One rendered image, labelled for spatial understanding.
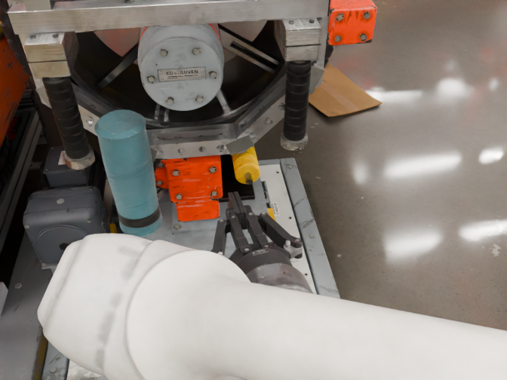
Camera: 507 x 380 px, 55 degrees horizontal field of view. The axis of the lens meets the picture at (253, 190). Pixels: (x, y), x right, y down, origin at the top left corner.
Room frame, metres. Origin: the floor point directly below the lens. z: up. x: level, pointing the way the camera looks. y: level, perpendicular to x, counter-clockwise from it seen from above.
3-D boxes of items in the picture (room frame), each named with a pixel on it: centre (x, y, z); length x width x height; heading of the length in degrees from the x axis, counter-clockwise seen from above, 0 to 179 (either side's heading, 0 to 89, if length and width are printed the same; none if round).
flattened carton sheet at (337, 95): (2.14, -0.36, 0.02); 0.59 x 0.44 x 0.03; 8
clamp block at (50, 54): (0.63, 0.27, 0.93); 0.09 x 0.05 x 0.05; 8
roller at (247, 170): (0.97, 0.03, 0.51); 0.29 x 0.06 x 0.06; 8
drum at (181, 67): (0.78, 0.12, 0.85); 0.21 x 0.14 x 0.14; 8
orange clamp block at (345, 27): (0.90, -0.18, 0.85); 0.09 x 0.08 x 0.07; 98
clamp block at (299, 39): (0.68, -0.06, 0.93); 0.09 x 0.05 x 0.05; 8
